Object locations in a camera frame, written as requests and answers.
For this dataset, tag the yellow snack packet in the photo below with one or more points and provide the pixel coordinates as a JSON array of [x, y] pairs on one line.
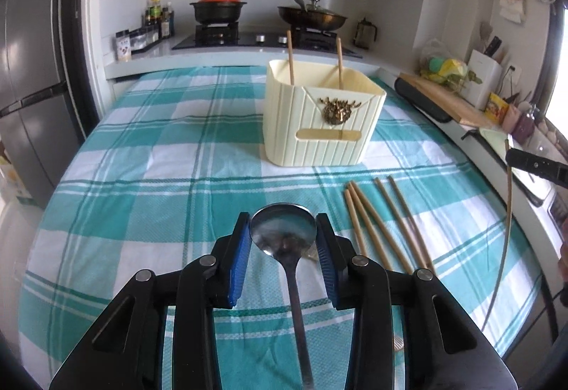
[[496, 108]]

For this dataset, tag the white knife block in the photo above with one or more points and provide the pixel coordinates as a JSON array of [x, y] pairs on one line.
[[482, 77]]

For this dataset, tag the white label spice jar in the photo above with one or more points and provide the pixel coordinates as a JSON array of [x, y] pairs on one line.
[[123, 49]]

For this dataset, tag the sauce bottles group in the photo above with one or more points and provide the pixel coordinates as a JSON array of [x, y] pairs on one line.
[[161, 16]]

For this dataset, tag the teal white checkered tablecloth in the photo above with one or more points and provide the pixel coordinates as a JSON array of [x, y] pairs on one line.
[[181, 155]]

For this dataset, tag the grey refrigerator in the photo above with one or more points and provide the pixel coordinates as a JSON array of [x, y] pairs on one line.
[[46, 104]]

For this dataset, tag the spice jar rack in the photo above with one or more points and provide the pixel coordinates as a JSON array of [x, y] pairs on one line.
[[144, 38]]

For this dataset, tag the dark wok glass lid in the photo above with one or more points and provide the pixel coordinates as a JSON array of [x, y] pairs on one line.
[[311, 16]]

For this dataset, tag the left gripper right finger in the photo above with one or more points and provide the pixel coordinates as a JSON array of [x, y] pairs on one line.
[[443, 347]]

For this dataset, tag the dark glass jug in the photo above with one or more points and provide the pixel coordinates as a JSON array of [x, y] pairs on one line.
[[365, 34]]

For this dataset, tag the black pot orange lid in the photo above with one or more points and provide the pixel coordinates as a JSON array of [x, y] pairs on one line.
[[217, 12]]

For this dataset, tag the small steel spoon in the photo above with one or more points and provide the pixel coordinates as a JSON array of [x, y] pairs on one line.
[[312, 253]]

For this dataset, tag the wooden chopstick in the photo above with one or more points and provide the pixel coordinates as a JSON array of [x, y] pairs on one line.
[[370, 229], [339, 49], [420, 239], [381, 229], [410, 240], [355, 221], [290, 56]]

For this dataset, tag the pale green tray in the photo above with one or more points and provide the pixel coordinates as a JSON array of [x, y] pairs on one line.
[[536, 188]]

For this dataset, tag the black gas cooktop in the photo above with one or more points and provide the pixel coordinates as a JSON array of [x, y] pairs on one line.
[[232, 36]]

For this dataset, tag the large steel spoon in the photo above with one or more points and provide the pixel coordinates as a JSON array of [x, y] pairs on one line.
[[285, 232]]

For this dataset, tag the wooden cutting board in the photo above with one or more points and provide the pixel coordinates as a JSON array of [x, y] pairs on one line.
[[461, 111]]

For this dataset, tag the plastic bag with fruit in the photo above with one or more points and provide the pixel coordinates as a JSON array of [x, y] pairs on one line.
[[439, 66]]

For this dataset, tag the cream ribbed utensil holder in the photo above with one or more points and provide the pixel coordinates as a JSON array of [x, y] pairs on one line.
[[318, 115]]

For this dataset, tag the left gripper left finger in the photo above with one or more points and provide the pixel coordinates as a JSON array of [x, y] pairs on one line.
[[123, 348]]

